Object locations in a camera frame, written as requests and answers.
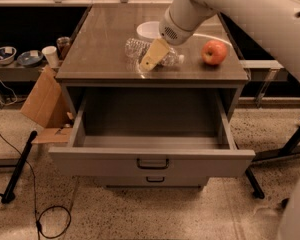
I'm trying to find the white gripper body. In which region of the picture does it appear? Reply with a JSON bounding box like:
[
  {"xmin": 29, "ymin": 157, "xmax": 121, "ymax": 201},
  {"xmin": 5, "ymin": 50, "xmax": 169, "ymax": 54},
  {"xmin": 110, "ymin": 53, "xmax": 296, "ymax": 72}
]
[{"xmin": 159, "ymin": 7, "xmax": 194, "ymax": 46}]

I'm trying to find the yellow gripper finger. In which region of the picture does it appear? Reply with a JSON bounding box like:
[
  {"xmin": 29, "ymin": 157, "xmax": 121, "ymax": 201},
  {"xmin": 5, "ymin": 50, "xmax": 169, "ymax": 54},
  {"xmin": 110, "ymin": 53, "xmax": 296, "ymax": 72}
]
[{"xmin": 140, "ymin": 38, "xmax": 170, "ymax": 72}]

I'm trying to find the clear plastic water bottle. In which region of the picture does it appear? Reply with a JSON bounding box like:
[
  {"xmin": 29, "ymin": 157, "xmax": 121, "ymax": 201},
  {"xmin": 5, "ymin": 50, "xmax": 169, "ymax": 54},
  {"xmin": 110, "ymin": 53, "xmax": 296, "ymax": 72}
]
[{"xmin": 125, "ymin": 38, "xmax": 184, "ymax": 67}]

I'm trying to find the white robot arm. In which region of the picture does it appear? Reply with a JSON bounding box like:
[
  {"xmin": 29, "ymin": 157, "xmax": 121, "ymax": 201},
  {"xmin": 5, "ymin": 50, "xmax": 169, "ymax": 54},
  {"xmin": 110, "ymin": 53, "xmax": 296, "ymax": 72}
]
[{"xmin": 159, "ymin": 0, "xmax": 300, "ymax": 83}]

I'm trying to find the grey drawer cabinet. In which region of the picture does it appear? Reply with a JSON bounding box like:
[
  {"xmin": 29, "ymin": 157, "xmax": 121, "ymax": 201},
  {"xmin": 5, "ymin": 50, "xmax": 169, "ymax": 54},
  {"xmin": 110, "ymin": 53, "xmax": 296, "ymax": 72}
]
[{"xmin": 55, "ymin": 3, "xmax": 249, "ymax": 188}]

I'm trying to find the open grey top drawer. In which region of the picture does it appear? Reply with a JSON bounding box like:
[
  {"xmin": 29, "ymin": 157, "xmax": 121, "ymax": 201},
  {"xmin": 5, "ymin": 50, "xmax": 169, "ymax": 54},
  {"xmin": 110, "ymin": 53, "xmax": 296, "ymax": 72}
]
[{"xmin": 49, "ymin": 88, "xmax": 255, "ymax": 181}]

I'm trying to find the lower grey drawer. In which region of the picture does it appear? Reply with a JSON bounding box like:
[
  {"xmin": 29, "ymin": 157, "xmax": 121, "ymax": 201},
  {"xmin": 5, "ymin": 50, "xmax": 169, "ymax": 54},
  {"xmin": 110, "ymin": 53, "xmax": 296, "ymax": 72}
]
[{"xmin": 97, "ymin": 176, "xmax": 208, "ymax": 187}]

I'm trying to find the white bowl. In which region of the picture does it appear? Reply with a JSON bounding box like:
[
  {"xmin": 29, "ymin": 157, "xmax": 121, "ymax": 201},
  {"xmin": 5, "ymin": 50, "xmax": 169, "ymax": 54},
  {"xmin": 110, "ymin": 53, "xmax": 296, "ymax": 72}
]
[{"xmin": 136, "ymin": 21, "xmax": 160, "ymax": 42}]

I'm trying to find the red apple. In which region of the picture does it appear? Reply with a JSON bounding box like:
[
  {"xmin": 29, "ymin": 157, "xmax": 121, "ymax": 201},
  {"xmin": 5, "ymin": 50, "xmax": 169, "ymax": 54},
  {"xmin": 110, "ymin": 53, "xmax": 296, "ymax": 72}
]
[{"xmin": 201, "ymin": 40, "xmax": 228, "ymax": 66}]

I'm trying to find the dark glass jar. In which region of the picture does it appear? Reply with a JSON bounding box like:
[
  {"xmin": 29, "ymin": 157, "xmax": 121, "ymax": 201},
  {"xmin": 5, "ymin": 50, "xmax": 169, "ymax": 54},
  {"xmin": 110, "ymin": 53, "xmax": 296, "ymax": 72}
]
[{"xmin": 56, "ymin": 37, "xmax": 71, "ymax": 59}]

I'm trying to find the white paper cup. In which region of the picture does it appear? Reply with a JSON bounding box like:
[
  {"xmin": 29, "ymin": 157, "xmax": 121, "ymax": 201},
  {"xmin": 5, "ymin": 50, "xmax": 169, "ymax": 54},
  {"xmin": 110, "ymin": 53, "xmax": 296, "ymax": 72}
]
[{"xmin": 42, "ymin": 46, "xmax": 59, "ymax": 68}]

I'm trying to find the brown cardboard box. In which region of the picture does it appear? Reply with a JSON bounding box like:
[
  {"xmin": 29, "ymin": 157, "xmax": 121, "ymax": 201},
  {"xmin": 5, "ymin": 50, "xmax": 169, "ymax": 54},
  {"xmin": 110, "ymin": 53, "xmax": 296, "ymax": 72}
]
[{"xmin": 21, "ymin": 66, "xmax": 72, "ymax": 144}]

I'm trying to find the blue bowl right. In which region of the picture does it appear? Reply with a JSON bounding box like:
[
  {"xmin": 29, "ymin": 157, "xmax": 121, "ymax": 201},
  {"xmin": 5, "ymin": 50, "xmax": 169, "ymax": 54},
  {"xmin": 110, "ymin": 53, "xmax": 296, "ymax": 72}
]
[{"xmin": 17, "ymin": 50, "xmax": 43, "ymax": 67}]

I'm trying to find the blue bowl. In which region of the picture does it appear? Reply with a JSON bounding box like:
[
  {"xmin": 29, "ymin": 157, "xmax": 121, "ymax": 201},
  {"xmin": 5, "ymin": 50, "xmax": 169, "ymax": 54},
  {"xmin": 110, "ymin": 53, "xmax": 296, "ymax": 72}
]
[
  {"xmin": 0, "ymin": 46, "xmax": 17, "ymax": 65},
  {"xmin": 17, "ymin": 50, "xmax": 43, "ymax": 67}
]

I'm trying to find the blue bowl left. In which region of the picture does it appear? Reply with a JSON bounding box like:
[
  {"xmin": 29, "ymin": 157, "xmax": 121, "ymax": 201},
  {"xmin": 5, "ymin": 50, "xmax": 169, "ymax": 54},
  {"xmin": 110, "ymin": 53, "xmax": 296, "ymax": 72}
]
[{"xmin": 0, "ymin": 46, "xmax": 17, "ymax": 65}]

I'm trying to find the black stand leg left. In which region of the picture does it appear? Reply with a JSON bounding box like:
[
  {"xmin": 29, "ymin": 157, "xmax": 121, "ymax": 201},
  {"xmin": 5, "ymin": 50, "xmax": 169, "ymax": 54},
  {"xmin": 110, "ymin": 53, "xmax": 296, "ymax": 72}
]
[{"xmin": 1, "ymin": 131, "xmax": 37, "ymax": 204}]

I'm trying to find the white cable left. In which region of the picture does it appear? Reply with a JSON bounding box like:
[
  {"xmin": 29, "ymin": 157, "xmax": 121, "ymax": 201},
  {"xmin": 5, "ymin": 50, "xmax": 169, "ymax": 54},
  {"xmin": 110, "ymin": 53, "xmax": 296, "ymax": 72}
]
[{"xmin": 0, "ymin": 63, "xmax": 19, "ymax": 108}]

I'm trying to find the black stand frame right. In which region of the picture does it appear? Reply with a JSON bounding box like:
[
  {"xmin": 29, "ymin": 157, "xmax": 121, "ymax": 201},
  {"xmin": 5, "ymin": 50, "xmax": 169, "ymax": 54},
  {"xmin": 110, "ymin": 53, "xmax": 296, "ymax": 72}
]
[{"xmin": 245, "ymin": 126, "xmax": 300, "ymax": 199}]

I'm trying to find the black floor cable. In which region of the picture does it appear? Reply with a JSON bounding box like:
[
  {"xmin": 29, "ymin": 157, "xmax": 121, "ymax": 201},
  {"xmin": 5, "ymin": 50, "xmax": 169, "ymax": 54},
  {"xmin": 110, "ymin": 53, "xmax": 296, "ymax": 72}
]
[{"xmin": 0, "ymin": 119, "xmax": 73, "ymax": 240}]

